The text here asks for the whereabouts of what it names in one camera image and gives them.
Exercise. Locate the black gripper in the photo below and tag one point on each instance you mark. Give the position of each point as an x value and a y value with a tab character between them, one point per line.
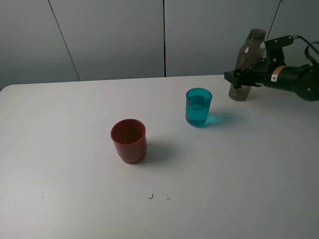
282	77

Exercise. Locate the smoky transparent water bottle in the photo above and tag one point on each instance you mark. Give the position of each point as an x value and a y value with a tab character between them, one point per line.
250	53

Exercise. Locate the teal transparent plastic cup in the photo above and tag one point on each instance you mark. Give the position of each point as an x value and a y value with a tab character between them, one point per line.
198	101

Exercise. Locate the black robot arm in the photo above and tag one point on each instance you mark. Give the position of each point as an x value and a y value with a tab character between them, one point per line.
303	80

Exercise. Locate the red plastic cup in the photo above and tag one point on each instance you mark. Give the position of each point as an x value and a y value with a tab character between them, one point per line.
129	138

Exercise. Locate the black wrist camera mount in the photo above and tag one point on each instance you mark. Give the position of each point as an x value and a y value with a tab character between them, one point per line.
273	49

